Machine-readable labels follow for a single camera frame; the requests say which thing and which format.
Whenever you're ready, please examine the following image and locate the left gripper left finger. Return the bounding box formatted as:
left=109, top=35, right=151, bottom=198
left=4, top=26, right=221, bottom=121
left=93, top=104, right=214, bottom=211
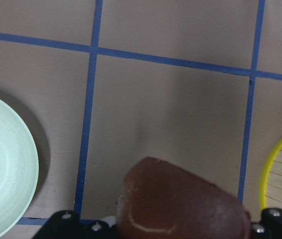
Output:
left=33, top=210, right=118, bottom=239

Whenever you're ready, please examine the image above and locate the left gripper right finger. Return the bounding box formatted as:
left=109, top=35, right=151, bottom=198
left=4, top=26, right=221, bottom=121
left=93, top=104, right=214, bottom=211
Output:
left=250, top=208, right=282, bottom=239

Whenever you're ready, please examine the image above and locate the brown steamed bun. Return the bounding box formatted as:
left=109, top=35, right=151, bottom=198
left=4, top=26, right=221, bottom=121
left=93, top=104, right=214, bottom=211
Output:
left=116, top=157, right=251, bottom=239

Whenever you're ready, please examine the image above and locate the light green plate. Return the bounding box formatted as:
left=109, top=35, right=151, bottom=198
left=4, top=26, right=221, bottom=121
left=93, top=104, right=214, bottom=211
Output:
left=0, top=100, right=39, bottom=237

